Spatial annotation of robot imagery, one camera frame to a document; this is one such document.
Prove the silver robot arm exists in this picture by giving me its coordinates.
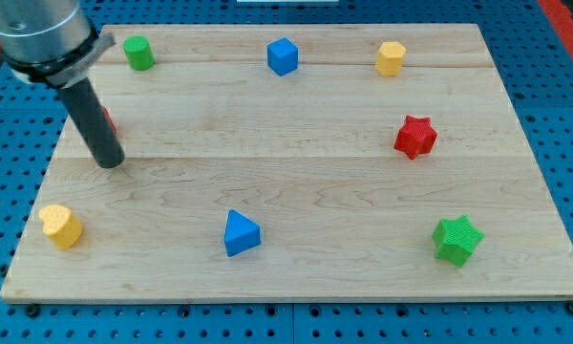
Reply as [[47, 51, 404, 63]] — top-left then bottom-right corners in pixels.
[[0, 0, 116, 89]]

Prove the red star block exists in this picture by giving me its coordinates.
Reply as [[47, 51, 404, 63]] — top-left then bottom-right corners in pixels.
[[393, 116, 437, 160]]

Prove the yellow hexagon block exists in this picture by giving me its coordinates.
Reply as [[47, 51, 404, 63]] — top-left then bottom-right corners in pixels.
[[375, 41, 407, 76]]

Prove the green star block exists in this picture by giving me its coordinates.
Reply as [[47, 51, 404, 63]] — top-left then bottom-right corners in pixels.
[[432, 215, 485, 268]]

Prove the wooden board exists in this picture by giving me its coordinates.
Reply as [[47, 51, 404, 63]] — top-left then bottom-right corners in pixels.
[[0, 24, 573, 305]]

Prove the blue triangle block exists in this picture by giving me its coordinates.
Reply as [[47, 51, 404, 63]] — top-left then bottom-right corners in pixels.
[[223, 209, 262, 257]]

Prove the blue cube block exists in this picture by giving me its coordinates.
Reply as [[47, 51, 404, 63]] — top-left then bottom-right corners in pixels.
[[266, 37, 299, 76]]

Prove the red block behind tool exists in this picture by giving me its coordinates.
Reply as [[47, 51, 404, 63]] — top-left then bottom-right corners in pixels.
[[102, 106, 117, 135]]

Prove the green cylinder block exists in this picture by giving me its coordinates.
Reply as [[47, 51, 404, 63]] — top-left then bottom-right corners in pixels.
[[122, 35, 156, 71]]

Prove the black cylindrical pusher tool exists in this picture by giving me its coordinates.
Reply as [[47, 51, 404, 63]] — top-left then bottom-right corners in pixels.
[[57, 78, 125, 168]]

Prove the yellow heart block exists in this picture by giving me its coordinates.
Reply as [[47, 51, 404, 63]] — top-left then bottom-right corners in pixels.
[[38, 204, 84, 249]]

